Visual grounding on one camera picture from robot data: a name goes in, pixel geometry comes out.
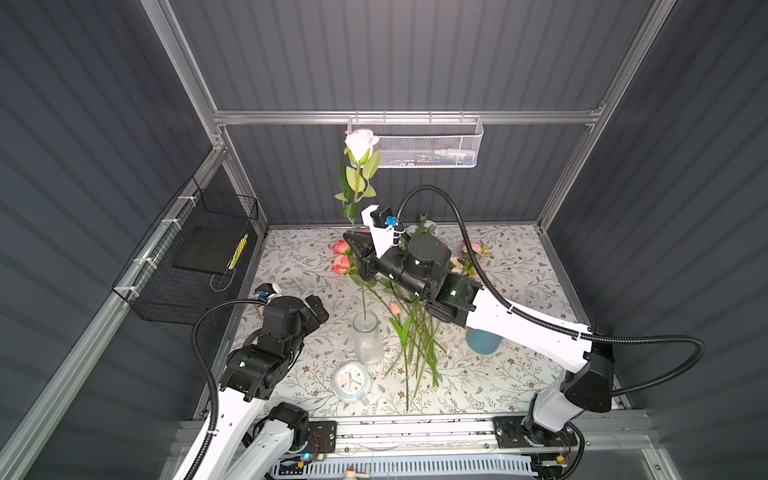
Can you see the clear ribbed glass vase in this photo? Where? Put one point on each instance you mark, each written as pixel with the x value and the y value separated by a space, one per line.
pixel 367 338

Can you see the black wire basket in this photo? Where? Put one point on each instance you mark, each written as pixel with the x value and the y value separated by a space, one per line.
pixel 182 272

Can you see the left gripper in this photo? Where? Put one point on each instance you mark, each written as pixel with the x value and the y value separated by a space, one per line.
pixel 312 322

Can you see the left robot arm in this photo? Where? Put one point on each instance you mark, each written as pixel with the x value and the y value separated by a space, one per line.
pixel 237 397

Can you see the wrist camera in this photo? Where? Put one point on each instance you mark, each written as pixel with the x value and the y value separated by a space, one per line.
pixel 382 227
pixel 266 291

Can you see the teal ceramic vase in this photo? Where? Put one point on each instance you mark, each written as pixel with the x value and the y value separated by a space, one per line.
pixel 482 342

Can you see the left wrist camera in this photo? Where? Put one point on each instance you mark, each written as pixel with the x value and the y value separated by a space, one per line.
pixel 266 291

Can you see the pile of artificial flowers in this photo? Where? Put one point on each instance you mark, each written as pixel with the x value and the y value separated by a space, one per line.
pixel 420 312

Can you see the white wire mesh basket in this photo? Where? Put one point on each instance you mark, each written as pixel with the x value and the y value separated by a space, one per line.
pixel 424 141

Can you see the pale pink rose stem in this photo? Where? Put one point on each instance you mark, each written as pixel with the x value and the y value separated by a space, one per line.
pixel 360 164

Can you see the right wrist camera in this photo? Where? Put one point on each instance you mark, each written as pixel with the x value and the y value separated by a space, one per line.
pixel 382 227

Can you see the aluminium mounting rail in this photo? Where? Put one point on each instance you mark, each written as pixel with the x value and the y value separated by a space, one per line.
pixel 358 435

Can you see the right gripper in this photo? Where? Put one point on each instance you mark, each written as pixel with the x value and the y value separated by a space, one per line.
pixel 369 258

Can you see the pink tulip stem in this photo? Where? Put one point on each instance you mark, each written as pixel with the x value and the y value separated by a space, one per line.
pixel 401 321

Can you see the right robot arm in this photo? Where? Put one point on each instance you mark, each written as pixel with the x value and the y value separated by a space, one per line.
pixel 586 380

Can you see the small round alarm clock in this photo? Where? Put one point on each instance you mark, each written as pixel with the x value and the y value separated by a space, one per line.
pixel 351 382

